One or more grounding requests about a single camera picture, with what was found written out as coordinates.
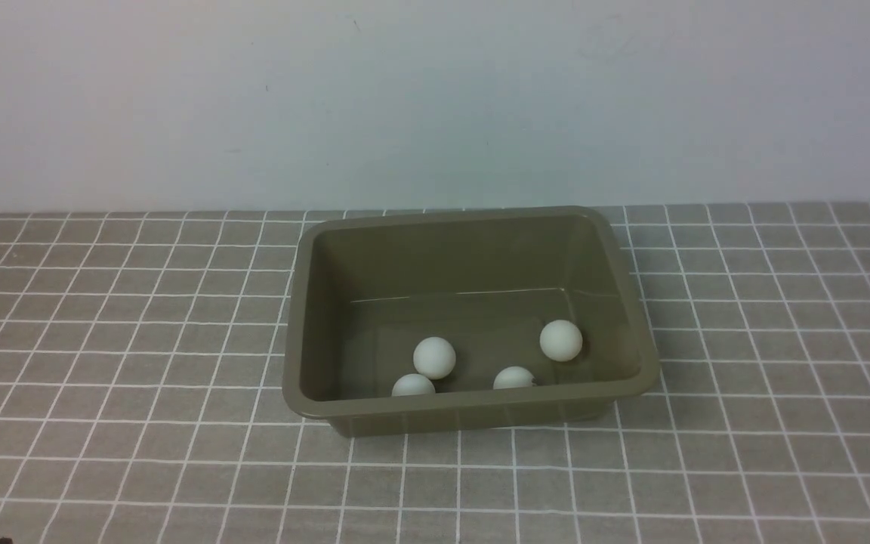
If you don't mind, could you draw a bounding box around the white ping-pong ball with logo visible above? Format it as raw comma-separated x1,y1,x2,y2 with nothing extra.
538,320,583,363

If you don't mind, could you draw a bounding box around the olive green plastic bin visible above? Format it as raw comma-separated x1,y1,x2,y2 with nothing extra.
281,206,662,437

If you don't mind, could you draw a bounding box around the grey checked tablecloth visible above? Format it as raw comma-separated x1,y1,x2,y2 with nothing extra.
0,201,870,543

